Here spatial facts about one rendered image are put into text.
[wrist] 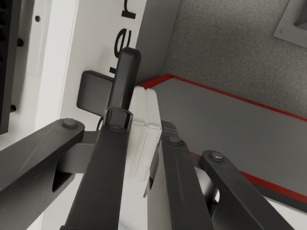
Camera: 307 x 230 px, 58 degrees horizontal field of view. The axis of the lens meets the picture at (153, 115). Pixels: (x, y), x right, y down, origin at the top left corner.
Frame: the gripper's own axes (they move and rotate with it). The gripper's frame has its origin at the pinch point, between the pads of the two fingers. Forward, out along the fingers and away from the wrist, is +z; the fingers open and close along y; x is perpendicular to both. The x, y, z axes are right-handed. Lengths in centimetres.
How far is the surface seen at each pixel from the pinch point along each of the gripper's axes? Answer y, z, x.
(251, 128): 29, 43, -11
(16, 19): -12.1, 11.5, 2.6
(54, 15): -6.4, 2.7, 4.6
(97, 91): -3.1, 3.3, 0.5
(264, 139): 29.3, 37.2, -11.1
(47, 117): -5.9, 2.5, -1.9
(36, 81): -10.5, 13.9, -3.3
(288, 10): 45, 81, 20
